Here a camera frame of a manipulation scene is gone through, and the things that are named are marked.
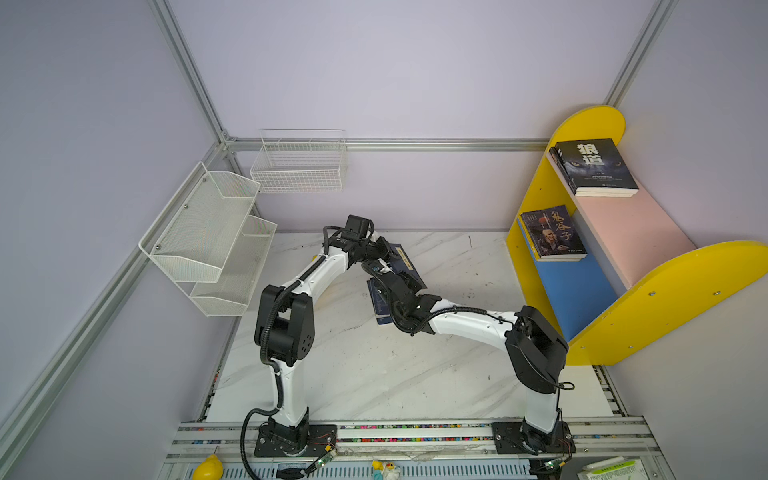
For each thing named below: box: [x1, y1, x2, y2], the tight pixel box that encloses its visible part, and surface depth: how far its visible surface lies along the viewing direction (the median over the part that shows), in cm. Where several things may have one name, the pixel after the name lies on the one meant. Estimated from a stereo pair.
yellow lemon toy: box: [192, 454, 224, 480], surface depth 69 cm
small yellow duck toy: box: [371, 460, 400, 480], surface depth 69 cm
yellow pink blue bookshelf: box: [505, 105, 768, 366], surface depth 83 cm
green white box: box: [577, 456, 650, 480], surface depth 68 cm
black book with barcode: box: [549, 138, 639, 198], surface depth 78 cm
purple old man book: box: [520, 205, 588, 262], surface depth 98 cm
